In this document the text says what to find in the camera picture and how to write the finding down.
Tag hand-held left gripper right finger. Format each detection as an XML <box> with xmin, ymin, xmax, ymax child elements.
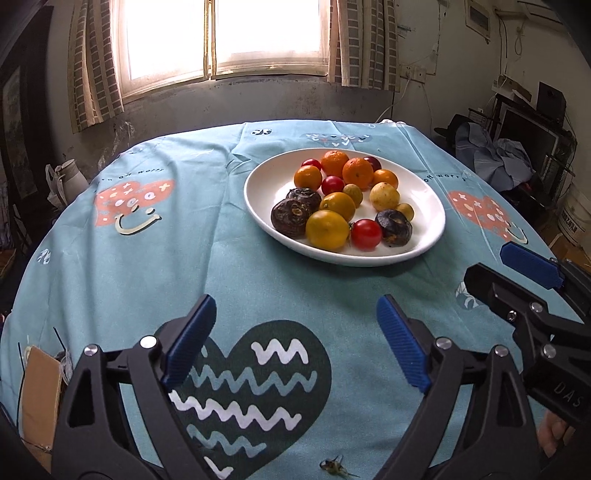
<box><xmin>374</xmin><ymin>294</ymin><xmax>541</xmax><ymax>480</ymax></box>

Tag white oval plate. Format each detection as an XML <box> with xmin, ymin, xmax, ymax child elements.
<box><xmin>244</xmin><ymin>148</ymin><xmax>446</xmax><ymax>267</ymax></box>

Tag large round orange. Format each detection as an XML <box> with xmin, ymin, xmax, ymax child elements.
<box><xmin>305</xmin><ymin>209</ymin><xmax>352</xmax><ymax>251</ymax></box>

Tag window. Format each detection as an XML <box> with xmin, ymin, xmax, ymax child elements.
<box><xmin>111</xmin><ymin>0</ymin><xmax>333</xmax><ymax>104</ymax></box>

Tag printed teal tablecloth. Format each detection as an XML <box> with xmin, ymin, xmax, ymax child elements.
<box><xmin>0</xmin><ymin>119</ymin><xmax>591</xmax><ymax>480</ymax></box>

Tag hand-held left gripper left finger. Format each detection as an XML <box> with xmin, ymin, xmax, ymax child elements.
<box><xmin>51</xmin><ymin>294</ymin><xmax>218</xmax><ymax>480</ymax></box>

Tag black speaker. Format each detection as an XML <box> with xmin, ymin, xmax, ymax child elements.
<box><xmin>538</xmin><ymin>82</ymin><xmax>568</xmax><ymax>121</ymax></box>

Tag person's right hand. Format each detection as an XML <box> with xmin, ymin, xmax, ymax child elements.
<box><xmin>538</xmin><ymin>411</ymin><xmax>575</xmax><ymax>457</ymax></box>

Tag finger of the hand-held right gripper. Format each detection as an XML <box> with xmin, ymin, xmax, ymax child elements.
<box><xmin>500</xmin><ymin>243</ymin><xmax>591</xmax><ymax>319</ymax></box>
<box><xmin>464</xmin><ymin>263</ymin><xmax>591</xmax><ymax>365</ymax></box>

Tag white bucket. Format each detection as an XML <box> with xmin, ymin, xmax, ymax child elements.
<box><xmin>556</xmin><ymin>187</ymin><xmax>591</xmax><ymax>247</ymax></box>

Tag mandarin orange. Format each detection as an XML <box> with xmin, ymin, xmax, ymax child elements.
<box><xmin>321</xmin><ymin>150</ymin><xmax>350</xmax><ymax>178</ymax></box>
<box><xmin>342</xmin><ymin>158</ymin><xmax>375</xmax><ymax>186</ymax></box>

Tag framed picture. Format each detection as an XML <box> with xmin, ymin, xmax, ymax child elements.
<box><xmin>0</xmin><ymin>65</ymin><xmax>38</xmax><ymax>199</ymax></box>

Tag cardboard box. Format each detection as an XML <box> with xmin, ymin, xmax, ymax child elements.
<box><xmin>18</xmin><ymin>346</ymin><xmax>65</xmax><ymax>472</ymax></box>

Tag yellow speckled fruit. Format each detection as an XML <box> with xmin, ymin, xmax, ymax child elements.
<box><xmin>369</xmin><ymin>182</ymin><xmax>400</xmax><ymax>212</ymax></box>

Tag black water chestnut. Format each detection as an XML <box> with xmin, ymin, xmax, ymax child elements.
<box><xmin>375</xmin><ymin>209</ymin><xmax>413</xmax><ymax>247</ymax></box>

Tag checked curtain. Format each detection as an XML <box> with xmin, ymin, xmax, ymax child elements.
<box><xmin>327</xmin><ymin>0</ymin><xmax>400</xmax><ymax>92</ymax></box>
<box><xmin>67</xmin><ymin>0</ymin><xmax>125</xmax><ymax>134</ymax></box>

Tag large brown water chestnut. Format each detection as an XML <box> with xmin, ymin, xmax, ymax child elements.
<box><xmin>270</xmin><ymin>198</ymin><xmax>309</xmax><ymax>239</ymax></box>

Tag white jug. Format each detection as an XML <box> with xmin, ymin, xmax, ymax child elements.
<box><xmin>45</xmin><ymin>159</ymin><xmax>88</xmax><ymax>210</ymax></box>

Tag pile of clothes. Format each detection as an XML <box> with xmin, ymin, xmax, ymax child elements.
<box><xmin>455</xmin><ymin>122</ymin><xmax>539</xmax><ymax>190</ymax></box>

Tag green tomato stem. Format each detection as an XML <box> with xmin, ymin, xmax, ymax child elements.
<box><xmin>320</xmin><ymin>455</ymin><xmax>361</xmax><ymax>478</ymax></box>

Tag dark monitor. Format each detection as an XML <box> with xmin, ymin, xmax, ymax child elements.
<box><xmin>499</xmin><ymin>104</ymin><xmax>566</xmax><ymax>171</ymax></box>

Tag oval orange kumquat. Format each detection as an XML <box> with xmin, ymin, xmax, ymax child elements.
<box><xmin>294</xmin><ymin>165</ymin><xmax>323</xmax><ymax>191</ymax></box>
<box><xmin>320</xmin><ymin>191</ymin><xmax>356</xmax><ymax>221</ymax></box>

